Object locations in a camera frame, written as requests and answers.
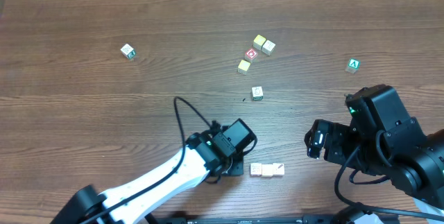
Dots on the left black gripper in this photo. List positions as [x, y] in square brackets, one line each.
[238, 169]

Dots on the yellow top wooden block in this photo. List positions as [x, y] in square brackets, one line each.
[267, 170]

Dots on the white block with red stroke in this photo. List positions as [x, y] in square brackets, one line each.
[278, 169]

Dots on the white block with green edge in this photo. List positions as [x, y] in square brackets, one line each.
[257, 93]

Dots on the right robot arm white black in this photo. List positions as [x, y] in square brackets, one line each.
[384, 141]

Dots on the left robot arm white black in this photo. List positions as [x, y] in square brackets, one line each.
[208, 154]

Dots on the green letter wooden block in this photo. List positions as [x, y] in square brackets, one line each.
[353, 66]

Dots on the yellow block near centre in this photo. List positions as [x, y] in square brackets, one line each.
[243, 67]

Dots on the red circle wooden block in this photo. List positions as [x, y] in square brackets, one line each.
[251, 55]

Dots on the white block at top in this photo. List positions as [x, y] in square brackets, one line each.
[268, 47]

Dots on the yellow block at top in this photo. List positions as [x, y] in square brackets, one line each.
[258, 42]

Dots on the white block with green side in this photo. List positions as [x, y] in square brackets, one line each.
[128, 51]

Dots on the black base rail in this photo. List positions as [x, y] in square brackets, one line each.
[292, 220]

